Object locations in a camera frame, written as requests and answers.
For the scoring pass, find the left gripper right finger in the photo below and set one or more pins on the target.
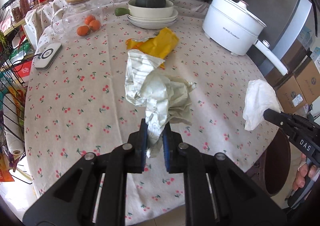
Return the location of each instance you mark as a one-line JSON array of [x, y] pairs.
[[217, 192]]

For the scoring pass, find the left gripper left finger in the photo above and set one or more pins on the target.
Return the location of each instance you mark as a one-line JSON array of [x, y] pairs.
[[92, 191]]

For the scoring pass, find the white tissue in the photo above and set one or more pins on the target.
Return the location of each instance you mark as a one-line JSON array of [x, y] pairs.
[[259, 97]]

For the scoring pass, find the white paper wrapper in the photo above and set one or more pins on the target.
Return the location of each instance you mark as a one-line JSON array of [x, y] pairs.
[[165, 98]]

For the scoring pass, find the yellow snack wrapper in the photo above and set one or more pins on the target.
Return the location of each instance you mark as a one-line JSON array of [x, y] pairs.
[[159, 46]]

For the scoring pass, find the brown round trash bin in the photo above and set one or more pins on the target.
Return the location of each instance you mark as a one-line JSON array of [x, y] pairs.
[[271, 170]]

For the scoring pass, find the white kitchen scale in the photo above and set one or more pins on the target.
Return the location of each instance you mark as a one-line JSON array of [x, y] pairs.
[[47, 57]]

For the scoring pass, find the person's right hand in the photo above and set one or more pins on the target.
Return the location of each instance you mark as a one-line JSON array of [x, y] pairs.
[[304, 170]]

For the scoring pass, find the cardboard box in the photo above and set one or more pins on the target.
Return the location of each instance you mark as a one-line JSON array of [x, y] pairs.
[[307, 76], [290, 96]]

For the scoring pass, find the cherry print tablecloth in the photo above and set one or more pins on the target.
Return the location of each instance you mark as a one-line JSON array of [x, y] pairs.
[[79, 104]]

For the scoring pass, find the white electric cooking pot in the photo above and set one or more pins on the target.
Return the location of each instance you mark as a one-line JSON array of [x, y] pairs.
[[234, 27]]

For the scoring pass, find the grey refrigerator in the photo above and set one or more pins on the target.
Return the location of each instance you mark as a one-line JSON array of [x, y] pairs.
[[284, 21]]

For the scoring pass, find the orange tangerine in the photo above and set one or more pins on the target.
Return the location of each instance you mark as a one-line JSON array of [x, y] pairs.
[[95, 25], [83, 31], [89, 18]]

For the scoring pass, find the glass jar wooden lid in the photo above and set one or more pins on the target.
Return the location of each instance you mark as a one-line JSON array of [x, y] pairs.
[[66, 20]]

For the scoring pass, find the dark green pumpkin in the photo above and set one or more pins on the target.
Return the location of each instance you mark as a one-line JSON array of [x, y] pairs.
[[151, 3]]

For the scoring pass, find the black wire rack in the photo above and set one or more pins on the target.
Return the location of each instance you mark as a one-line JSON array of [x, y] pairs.
[[13, 95]]

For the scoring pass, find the white bowl green handle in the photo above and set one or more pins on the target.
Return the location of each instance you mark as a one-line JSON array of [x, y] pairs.
[[143, 12]]

